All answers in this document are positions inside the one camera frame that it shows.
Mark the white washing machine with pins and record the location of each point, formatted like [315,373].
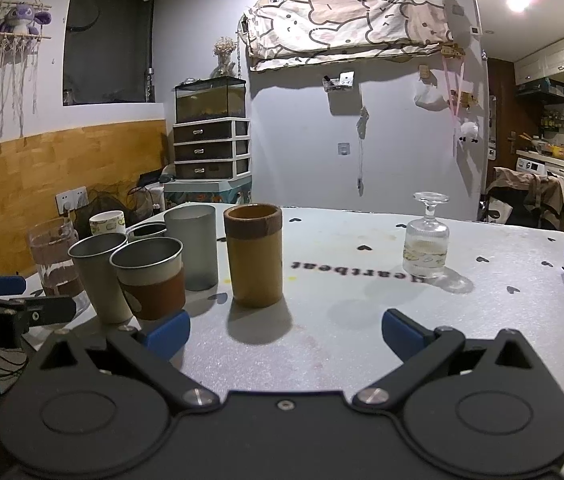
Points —
[532,166]

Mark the dried flower vase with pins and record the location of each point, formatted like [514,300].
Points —
[224,55]

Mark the small steel cup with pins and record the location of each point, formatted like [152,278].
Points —
[147,230]

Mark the steel cup with brown sleeve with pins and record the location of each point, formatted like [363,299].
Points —
[154,285]

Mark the white wall socket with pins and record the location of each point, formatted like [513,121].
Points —
[71,199]

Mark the frosted grey glass cup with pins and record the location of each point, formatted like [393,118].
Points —
[196,250]

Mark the purple plush toy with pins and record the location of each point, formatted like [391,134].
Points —
[21,17]

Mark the clear glass mug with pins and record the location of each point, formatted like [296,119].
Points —
[51,260]

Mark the dark window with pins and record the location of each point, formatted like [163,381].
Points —
[106,40]

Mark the plain steel cup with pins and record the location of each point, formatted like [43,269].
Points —
[96,280]

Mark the white kitchen cabinets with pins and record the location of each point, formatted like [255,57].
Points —
[547,60]

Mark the glass fish tank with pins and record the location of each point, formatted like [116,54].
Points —
[210,100]

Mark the chair with brown jacket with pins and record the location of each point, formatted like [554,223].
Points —
[527,195]

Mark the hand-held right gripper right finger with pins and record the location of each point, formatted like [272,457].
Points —
[402,334]

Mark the white printed mug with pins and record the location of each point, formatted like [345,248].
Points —
[106,222]

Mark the plastic drawer unit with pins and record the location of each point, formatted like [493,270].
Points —
[211,150]

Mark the teal patterned box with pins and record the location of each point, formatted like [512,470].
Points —
[206,191]

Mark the clear stemmed glass cup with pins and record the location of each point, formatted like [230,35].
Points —
[426,247]

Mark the bamboo cup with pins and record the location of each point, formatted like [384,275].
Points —
[254,260]

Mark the white plastic bag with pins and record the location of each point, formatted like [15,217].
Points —
[429,95]

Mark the printed cartoon cloth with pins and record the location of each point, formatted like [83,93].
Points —
[352,20]

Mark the white hanging plush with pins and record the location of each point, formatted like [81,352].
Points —
[468,132]

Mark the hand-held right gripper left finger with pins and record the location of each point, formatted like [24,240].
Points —
[167,334]

